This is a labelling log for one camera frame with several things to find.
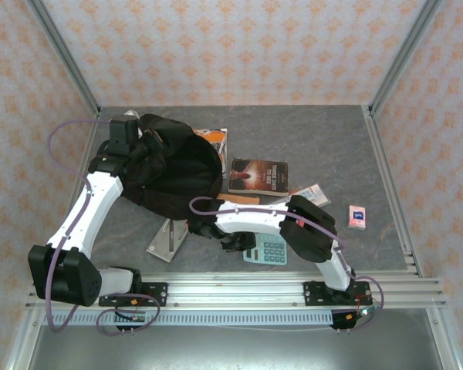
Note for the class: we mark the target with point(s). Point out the grey pen box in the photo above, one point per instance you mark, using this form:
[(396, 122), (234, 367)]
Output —
[(166, 243)]

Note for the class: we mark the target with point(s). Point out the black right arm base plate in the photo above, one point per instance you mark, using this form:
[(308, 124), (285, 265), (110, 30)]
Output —
[(316, 294)]

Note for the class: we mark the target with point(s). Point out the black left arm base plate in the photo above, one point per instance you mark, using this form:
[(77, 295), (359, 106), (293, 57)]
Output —
[(158, 294)]

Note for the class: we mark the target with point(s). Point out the orange geography book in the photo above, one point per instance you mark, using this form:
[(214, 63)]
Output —
[(216, 138)]

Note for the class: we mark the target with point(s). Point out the aluminium right frame post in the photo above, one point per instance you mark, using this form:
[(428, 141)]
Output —
[(405, 50)]

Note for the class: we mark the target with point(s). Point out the aluminium mounting rail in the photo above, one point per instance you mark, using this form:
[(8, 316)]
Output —
[(235, 293)]

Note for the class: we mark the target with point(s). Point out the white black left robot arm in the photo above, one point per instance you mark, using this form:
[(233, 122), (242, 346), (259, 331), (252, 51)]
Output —
[(81, 219)]

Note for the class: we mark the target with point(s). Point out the brown Three Days book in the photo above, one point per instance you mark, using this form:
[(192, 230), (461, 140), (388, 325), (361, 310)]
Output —
[(258, 175)]

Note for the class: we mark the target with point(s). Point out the aluminium left frame post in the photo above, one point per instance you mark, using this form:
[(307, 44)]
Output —
[(65, 58)]

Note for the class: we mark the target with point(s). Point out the aluminium right table rail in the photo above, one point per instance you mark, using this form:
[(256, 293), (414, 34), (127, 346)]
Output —
[(389, 173)]

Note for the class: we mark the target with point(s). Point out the small pink tissue pack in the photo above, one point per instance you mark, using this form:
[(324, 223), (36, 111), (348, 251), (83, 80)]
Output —
[(357, 217)]

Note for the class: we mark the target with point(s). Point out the grey metal shelf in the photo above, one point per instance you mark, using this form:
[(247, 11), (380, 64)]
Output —
[(235, 347)]

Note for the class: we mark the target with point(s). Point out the aluminium left table rail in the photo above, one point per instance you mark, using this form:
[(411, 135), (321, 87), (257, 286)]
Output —
[(81, 173)]

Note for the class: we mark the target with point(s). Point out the black student bag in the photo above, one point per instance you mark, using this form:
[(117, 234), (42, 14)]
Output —
[(193, 165)]

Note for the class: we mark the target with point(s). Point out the small controller board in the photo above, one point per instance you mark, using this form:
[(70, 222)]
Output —
[(131, 318), (357, 314)]

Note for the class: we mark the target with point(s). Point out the aluminium frame post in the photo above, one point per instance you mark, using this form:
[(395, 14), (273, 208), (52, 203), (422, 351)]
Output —
[(65, 58), (405, 50)]

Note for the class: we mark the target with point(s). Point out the light blue calculator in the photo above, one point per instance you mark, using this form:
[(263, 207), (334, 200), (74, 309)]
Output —
[(272, 252)]

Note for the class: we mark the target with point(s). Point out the aluminium table rail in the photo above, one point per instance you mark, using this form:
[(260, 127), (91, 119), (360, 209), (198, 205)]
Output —
[(81, 173), (389, 173)]

